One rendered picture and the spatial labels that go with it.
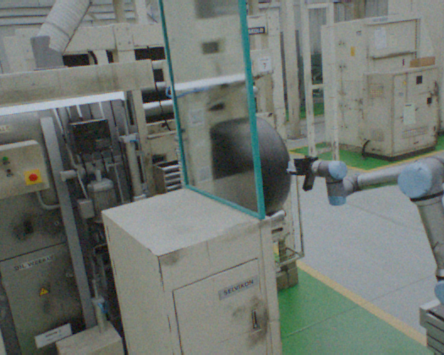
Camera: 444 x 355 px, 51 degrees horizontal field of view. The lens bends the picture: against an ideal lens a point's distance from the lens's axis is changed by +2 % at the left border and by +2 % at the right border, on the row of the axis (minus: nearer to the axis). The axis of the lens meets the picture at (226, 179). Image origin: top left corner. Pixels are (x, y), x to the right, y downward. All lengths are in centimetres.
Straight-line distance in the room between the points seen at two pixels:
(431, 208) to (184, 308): 93
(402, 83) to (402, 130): 66
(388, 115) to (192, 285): 571
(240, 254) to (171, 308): 27
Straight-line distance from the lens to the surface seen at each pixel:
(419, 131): 725
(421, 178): 172
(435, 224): 179
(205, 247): 138
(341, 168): 196
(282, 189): 235
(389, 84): 679
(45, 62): 230
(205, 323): 148
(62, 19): 233
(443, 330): 214
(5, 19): 1111
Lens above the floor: 180
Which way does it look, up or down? 16 degrees down
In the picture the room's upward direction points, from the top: 7 degrees counter-clockwise
